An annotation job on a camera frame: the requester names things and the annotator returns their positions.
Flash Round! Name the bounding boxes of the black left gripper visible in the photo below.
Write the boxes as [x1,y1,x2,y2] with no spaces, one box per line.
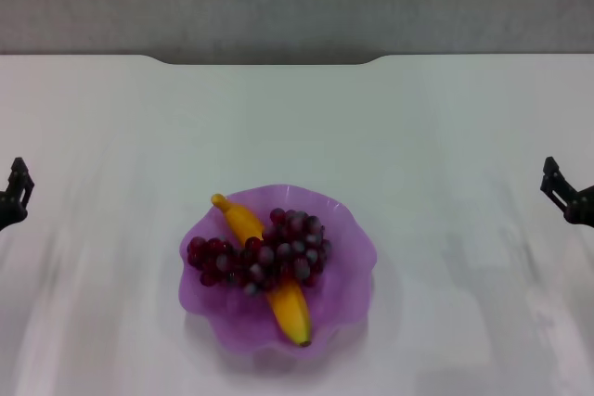
[0,157,37,233]

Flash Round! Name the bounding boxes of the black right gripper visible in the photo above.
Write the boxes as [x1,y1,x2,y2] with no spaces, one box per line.
[539,156,594,229]

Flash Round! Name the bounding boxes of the dark red grape bunch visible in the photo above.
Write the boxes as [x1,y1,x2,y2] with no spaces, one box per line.
[186,208,333,298]

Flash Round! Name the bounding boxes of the yellow banana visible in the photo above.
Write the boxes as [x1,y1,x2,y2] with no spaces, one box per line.
[211,192,313,349]

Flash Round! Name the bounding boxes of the purple wavy plastic bowl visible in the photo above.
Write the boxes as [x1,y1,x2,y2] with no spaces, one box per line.
[178,184,378,360]

